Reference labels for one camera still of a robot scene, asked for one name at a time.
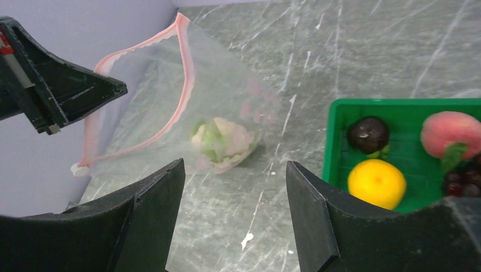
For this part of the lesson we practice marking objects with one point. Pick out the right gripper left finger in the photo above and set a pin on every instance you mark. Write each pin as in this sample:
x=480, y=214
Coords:
x=130, y=229

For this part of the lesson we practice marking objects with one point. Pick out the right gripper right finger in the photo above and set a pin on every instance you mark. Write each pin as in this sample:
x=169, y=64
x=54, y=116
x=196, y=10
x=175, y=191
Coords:
x=335, y=231

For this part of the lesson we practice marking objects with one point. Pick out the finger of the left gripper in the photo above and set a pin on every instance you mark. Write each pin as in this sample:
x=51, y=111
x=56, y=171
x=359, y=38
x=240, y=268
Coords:
x=50, y=91

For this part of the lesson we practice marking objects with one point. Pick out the yellow lemon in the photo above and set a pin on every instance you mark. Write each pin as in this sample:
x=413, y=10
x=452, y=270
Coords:
x=377, y=182

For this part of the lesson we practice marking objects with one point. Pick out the dark plum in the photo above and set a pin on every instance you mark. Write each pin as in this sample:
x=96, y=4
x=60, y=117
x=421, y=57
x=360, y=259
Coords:
x=368, y=135

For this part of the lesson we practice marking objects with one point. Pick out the green plastic tray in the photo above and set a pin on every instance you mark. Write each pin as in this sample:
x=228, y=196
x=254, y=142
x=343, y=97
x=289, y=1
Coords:
x=404, y=118

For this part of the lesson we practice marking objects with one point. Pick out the clear zip top bag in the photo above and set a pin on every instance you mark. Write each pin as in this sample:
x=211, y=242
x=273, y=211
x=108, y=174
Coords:
x=175, y=79

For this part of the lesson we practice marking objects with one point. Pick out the pink peach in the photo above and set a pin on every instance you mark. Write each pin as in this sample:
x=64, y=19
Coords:
x=452, y=137

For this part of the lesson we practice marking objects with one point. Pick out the dark purple grapes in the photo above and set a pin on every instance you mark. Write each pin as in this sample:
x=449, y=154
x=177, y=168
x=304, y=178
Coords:
x=464, y=180

